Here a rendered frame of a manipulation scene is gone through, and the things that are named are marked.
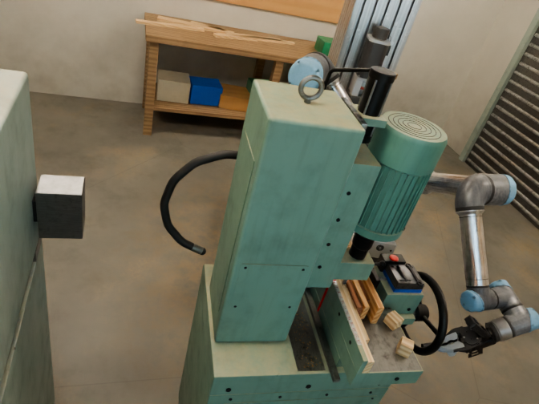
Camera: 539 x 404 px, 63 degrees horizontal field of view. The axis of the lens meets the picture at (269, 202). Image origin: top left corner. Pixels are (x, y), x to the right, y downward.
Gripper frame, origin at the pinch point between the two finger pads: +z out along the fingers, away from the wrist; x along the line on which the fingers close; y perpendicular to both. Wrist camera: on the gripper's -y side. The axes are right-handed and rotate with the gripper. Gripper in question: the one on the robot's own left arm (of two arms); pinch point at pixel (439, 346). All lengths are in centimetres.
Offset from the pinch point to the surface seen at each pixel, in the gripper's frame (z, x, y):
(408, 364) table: 16.2, -16.6, -27.0
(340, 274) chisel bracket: 25, 6, -46
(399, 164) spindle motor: 5, 2, -81
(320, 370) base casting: 40, -11, -29
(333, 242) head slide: 25, 3, -63
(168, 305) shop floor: 111, 83, 22
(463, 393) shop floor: -21, 24, 98
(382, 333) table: 19.6, -6.1, -29.0
